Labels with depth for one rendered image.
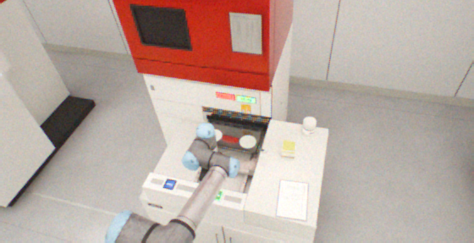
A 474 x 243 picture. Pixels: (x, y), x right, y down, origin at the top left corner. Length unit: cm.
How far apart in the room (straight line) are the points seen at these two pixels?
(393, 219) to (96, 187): 243
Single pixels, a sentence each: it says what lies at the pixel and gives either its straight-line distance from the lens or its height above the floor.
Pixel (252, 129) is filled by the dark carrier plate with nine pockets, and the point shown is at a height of 90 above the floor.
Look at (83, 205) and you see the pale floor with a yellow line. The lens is 318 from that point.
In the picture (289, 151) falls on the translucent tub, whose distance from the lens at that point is 181.
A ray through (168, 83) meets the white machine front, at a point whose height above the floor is 113.
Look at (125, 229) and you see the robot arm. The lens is 109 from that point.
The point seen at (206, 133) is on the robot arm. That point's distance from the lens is 134.
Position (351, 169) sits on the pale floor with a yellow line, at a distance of 308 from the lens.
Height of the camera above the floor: 246
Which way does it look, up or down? 45 degrees down
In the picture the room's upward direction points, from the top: 5 degrees counter-clockwise
